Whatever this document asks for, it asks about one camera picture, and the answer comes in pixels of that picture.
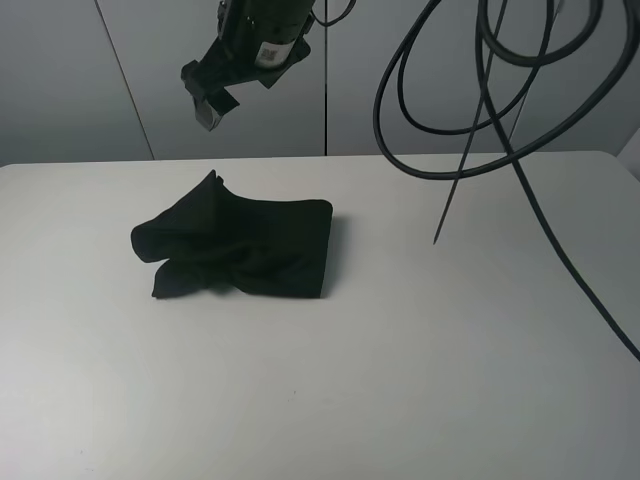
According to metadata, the right black cable bundle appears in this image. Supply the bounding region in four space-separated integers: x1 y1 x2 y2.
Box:
309 0 640 364

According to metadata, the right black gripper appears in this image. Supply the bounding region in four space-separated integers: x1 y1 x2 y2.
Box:
181 30 311 131

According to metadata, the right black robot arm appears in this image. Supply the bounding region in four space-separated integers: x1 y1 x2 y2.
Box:
181 0 315 131

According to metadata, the black printed t-shirt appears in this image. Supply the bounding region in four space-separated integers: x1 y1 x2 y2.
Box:
131 172 333 299

